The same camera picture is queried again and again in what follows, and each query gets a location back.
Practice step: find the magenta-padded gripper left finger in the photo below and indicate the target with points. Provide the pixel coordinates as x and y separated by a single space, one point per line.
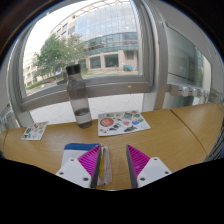
75 171

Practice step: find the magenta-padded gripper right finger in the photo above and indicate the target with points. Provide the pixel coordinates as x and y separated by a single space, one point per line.
150 170

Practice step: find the white cartoon print towel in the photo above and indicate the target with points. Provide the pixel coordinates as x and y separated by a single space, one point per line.
71 152

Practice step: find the sticker sheet with red circle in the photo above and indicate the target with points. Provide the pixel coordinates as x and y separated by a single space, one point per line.
123 123

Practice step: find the sticker sheet with green pictures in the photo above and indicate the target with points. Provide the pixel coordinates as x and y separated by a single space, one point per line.
35 130

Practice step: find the clear grey drink bottle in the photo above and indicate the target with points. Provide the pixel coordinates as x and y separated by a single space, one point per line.
79 100

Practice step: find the green tree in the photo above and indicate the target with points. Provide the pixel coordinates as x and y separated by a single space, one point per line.
53 56

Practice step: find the glass fronted building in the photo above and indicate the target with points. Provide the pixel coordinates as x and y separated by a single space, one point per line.
106 33

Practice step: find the white rail with knobs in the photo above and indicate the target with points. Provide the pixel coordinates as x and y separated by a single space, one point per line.
190 91

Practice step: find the grey window frame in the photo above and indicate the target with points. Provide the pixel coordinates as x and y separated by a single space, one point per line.
153 50

